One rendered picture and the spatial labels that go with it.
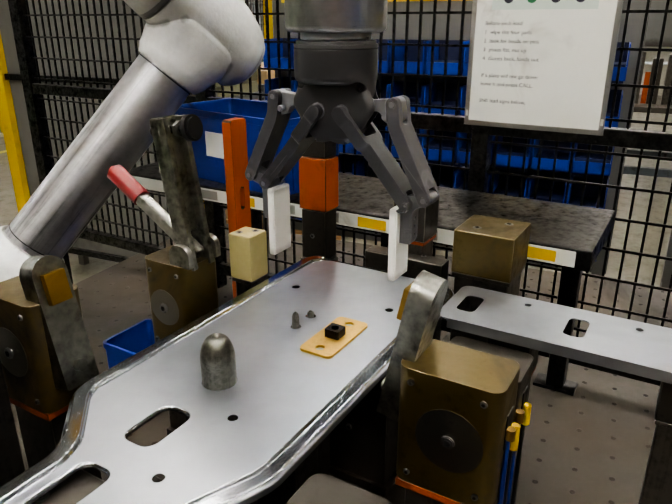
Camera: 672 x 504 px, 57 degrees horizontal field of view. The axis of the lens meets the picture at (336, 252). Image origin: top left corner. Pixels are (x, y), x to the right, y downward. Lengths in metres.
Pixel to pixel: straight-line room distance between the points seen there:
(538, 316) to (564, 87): 0.45
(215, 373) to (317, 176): 0.46
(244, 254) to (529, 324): 0.35
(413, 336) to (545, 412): 0.63
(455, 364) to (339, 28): 0.29
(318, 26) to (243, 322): 0.33
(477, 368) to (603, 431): 0.60
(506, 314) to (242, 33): 0.63
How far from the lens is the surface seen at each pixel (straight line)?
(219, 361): 0.56
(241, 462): 0.50
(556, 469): 1.00
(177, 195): 0.70
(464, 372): 0.52
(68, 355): 0.64
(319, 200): 0.96
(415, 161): 0.54
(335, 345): 0.63
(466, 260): 0.82
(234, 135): 0.78
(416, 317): 0.51
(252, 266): 0.77
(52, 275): 0.62
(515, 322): 0.71
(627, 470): 1.04
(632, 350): 0.70
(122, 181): 0.78
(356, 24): 0.53
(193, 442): 0.52
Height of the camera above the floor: 1.31
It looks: 21 degrees down
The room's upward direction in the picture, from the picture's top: straight up
